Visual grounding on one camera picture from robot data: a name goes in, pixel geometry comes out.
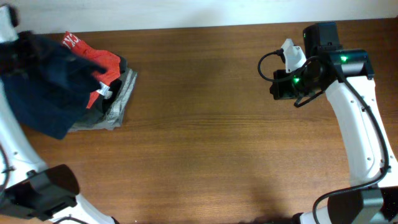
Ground navy blue shorts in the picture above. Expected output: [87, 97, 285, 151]
[1, 31, 106, 139]

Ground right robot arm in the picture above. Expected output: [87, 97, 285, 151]
[270, 22, 397, 223]

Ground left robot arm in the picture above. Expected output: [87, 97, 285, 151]
[1, 92, 117, 224]

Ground red folded shirt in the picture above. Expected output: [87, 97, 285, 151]
[60, 30, 122, 110]

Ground grey folded shirt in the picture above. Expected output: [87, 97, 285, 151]
[68, 68, 137, 133]

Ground black folded shirt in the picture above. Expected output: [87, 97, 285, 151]
[79, 55, 127, 124]

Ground right black cable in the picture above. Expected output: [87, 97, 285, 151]
[257, 49, 391, 224]

